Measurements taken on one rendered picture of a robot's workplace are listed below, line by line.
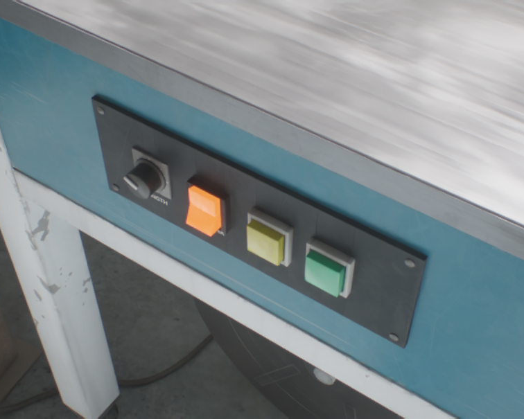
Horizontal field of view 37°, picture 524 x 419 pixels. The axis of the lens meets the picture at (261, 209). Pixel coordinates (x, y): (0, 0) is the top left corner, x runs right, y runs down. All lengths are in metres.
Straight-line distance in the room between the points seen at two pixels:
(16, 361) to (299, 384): 0.45
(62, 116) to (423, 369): 0.31
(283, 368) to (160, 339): 0.29
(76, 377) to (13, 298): 0.38
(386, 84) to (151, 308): 0.86
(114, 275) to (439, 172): 0.95
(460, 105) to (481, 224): 0.08
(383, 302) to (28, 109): 0.31
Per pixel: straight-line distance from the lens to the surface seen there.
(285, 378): 1.02
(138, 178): 0.54
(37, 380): 1.23
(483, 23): 0.53
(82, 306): 0.90
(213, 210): 0.52
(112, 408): 1.12
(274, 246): 0.50
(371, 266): 0.48
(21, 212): 0.76
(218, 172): 0.50
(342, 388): 0.89
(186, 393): 1.18
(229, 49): 0.49
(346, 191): 0.45
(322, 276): 0.49
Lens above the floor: 1.02
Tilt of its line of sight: 47 degrees down
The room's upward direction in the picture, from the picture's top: straight up
